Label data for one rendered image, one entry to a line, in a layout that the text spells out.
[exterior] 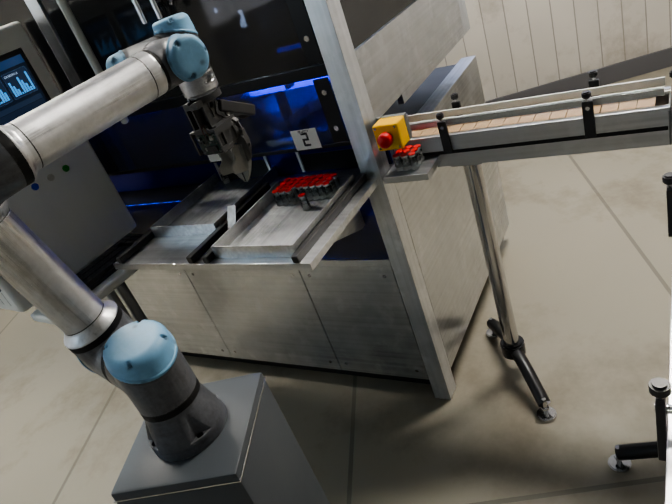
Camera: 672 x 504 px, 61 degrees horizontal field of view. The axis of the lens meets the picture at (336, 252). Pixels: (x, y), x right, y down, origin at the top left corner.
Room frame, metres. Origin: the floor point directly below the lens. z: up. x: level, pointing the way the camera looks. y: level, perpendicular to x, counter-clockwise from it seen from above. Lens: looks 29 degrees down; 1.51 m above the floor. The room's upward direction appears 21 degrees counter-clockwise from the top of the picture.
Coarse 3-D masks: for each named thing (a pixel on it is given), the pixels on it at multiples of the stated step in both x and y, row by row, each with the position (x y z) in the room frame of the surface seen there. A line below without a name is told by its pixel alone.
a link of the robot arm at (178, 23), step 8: (176, 16) 1.20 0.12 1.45; (184, 16) 1.21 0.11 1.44; (160, 24) 1.19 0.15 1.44; (168, 24) 1.19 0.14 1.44; (176, 24) 1.19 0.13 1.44; (184, 24) 1.20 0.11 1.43; (192, 24) 1.22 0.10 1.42; (160, 32) 1.19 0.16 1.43; (168, 32) 1.19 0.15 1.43; (176, 32) 1.19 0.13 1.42; (184, 32) 1.19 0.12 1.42; (192, 32) 1.20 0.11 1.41
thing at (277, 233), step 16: (352, 176) 1.46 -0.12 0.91; (336, 192) 1.38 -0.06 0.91; (256, 208) 1.51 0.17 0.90; (272, 208) 1.52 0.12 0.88; (288, 208) 1.48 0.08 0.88; (320, 208) 1.40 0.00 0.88; (240, 224) 1.44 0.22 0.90; (256, 224) 1.45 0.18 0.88; (272, 224) 1.41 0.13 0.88; (288, 224) 1.38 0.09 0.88; (304, 224) 1.34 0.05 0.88; (224, 240) 1.38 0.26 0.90; (240, 240) 1.39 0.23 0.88; (256, 240) 1.35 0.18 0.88; (272, 240) 1.32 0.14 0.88; (288, 240) 1.29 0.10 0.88; (224, 256) 1.33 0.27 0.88; (240, 256) 1.30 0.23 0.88; (256, 256) 1.26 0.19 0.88; (272, 256) 1.23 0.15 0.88; (288, 256) 1.20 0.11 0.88
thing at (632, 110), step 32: (544, 96) 1.36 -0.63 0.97; (576, 96) 1.31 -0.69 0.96; (608, 96) 1.22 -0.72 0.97; (640, 96) 1.18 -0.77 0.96; (416, 128) 1.51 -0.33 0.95; (448, 128) 1.49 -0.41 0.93; (480, 128) 1.40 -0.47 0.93; (512, 128) 1.33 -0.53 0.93; (544, 128) 1.28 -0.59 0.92; (576, 128) 1.24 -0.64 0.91; (608, 128) 1.20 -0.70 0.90; (640, 128) 1.16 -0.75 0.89; (448, 160) 1.44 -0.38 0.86; (480, 160) 1.39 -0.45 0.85
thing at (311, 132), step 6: (294, 132) 1.58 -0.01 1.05; (300, 132) 1.57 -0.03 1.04; (306, 132) 1.56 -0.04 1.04; (312, 132) 1.55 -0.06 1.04; (294, 138) 1.59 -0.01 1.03; (300, 138) 1.58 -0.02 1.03; (312, 138) 1.55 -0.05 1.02; (318, 138) 1.54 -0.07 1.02; (300, 144) 1.58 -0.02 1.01; (312, 144) 1.56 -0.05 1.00; (318, 144) 1.54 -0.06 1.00
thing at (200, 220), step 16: (272, 176) 1.73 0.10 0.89; (192, 192) 1.81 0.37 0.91; (208, 192) 1.85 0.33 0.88; (224, 192) 1.79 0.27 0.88; (240, 192) 1.74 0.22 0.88; (176, 208) 1.74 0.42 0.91; (192, 208) 1.76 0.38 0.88; (208, 208) 1.70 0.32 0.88; (224, 208) 1.65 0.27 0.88; (160, 224) 1.67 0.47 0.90; (176, 224) 1.67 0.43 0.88; (192, 224) 1.54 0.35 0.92; (208, 224) 1.50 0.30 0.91
